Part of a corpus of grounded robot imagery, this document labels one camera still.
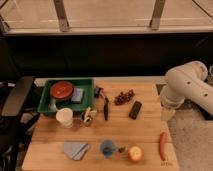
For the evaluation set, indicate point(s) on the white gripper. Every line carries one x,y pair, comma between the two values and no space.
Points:
167,114

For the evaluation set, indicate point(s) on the blue towel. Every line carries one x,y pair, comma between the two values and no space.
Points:
75,150

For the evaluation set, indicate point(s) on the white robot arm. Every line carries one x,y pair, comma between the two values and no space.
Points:
187,81

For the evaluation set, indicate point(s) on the blue cup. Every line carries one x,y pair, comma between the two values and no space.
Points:
107,148

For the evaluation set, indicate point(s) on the white paper cup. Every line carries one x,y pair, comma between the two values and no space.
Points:
65,117

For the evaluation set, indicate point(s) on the bunch of dark grapes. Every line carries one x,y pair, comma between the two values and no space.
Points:
124,97

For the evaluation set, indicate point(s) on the red yellow apple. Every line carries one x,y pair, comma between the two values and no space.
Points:
135,154

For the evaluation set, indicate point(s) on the green plastic bin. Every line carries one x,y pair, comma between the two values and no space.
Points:
86,84

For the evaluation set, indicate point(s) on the blue sponge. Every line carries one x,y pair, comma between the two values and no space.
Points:
77,95

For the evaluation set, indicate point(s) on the red bowl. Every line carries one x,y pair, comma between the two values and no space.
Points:
61,90

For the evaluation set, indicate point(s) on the black office chair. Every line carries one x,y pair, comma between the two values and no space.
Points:
15,119

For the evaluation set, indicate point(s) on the black handled tool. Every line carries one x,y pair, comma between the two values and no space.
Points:
99,92

